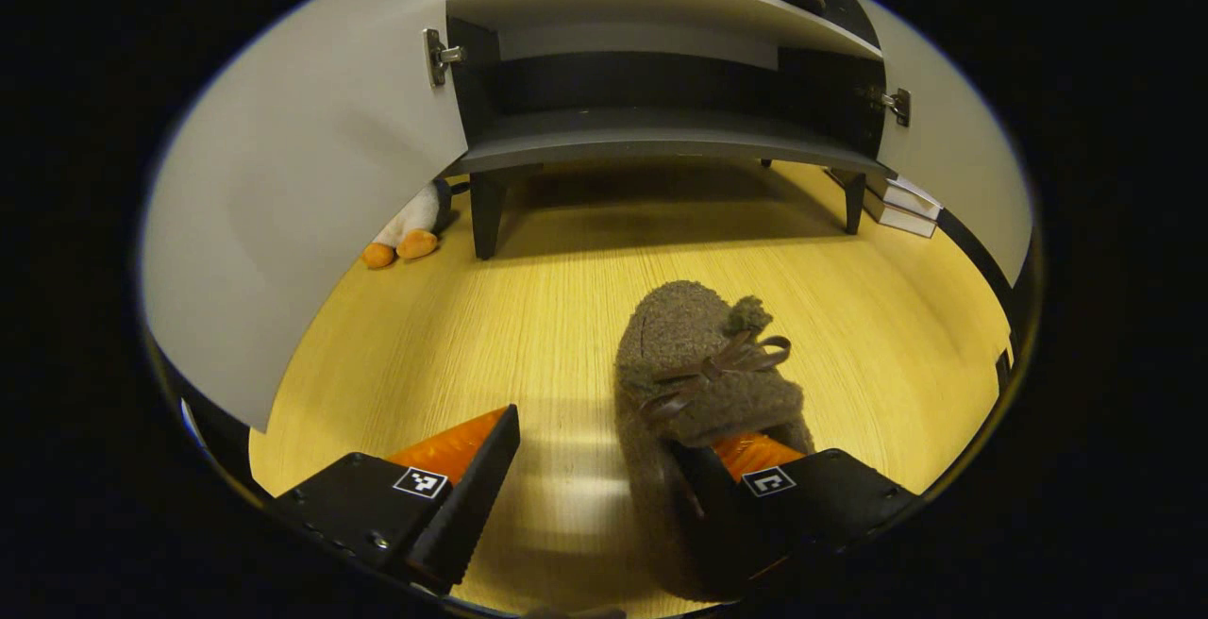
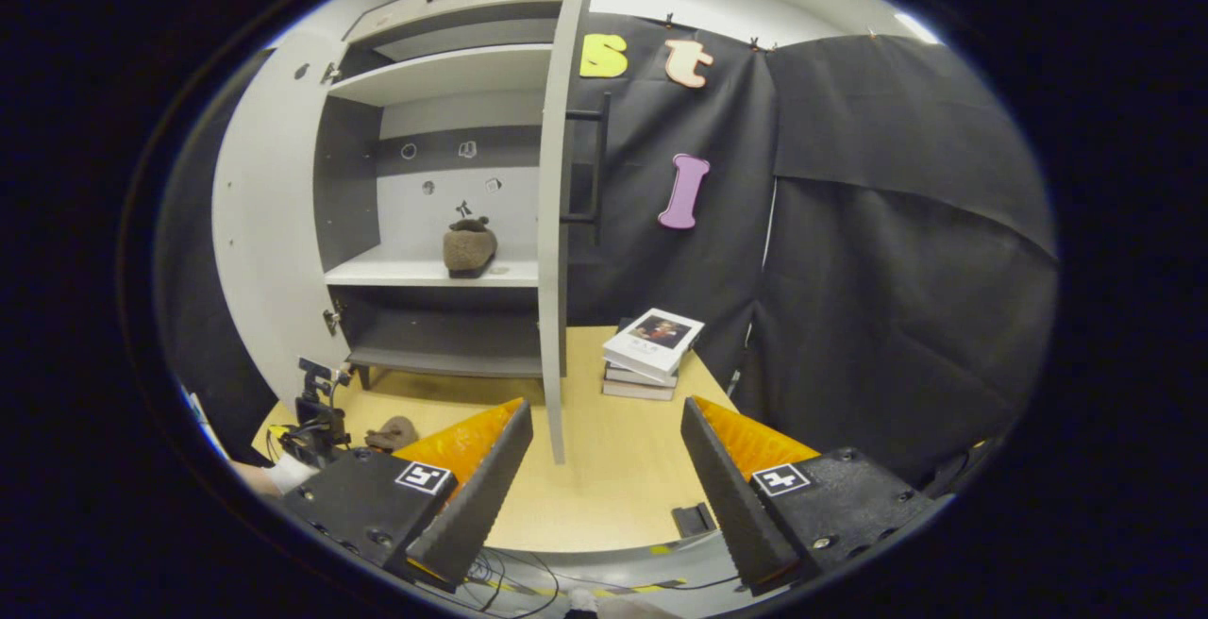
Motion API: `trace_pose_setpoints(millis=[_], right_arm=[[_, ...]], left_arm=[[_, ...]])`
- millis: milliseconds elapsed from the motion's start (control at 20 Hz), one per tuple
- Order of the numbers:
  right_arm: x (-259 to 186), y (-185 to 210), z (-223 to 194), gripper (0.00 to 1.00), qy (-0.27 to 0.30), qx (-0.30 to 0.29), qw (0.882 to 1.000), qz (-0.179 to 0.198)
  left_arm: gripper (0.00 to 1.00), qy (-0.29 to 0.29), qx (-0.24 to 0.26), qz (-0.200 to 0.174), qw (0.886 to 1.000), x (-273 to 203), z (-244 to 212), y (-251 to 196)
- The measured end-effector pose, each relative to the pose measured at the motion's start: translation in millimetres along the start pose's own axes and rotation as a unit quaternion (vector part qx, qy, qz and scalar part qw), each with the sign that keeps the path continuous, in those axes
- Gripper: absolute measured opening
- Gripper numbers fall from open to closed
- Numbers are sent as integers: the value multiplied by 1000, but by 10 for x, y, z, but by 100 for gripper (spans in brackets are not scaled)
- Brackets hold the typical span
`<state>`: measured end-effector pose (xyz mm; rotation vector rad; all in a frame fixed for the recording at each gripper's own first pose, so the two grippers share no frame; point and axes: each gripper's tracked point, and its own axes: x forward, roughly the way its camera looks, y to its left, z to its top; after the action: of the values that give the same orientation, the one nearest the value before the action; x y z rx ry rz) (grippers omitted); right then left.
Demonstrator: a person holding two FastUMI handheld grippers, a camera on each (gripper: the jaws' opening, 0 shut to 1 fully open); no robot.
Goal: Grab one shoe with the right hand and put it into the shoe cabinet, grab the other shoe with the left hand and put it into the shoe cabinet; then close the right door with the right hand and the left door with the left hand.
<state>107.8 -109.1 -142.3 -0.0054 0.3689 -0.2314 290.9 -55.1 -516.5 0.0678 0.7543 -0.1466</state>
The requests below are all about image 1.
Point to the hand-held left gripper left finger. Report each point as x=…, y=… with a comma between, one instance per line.
x=472, y=496

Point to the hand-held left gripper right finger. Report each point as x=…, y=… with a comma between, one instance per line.
x=821, y=506

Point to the white cabinet door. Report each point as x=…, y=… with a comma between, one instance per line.
x=302, y=175
x=963, y=147

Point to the penguin plush toy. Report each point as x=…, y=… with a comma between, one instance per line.
x=411, y=223

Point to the stack of books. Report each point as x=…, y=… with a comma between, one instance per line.
x=901, y=204

